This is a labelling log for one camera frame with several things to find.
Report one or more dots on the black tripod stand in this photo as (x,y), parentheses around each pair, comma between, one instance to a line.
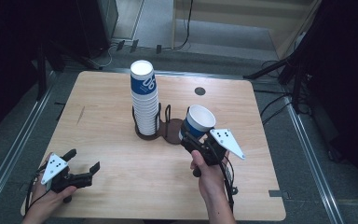
(267,71)

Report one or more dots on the grey floor tape strip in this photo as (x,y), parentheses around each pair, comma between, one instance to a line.
(278,193)

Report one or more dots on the person's right hand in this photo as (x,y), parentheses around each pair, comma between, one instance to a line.
(211,180)

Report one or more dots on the dark round table grommet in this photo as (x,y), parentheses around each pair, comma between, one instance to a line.
(200,91)

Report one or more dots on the black stand post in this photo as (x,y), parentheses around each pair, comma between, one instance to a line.
(41,77)

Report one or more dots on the dark curtain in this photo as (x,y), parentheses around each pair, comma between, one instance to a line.
(348,77)
(9,62)

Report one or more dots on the metal floor rail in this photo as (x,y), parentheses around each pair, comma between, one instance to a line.
(15,146)
(310,165)

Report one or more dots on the black floor plug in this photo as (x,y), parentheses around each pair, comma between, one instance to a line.
(134,45)
(158,49)
(120,45)

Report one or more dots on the black cabinet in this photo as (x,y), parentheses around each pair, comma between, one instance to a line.
(99,25)

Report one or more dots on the blue white paper cup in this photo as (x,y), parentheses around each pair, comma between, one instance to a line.
(200,119)

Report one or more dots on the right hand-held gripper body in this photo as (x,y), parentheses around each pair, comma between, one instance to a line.
(227,141)

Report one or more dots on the dark cup holder rack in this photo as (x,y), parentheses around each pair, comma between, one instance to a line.
(172,132)

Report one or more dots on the stack of paper cups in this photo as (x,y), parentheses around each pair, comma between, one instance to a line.
(144,105)

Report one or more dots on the person's left hand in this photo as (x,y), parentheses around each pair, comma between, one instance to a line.
(48,202)

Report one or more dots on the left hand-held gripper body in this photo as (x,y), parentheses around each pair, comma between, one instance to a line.
(54,168)

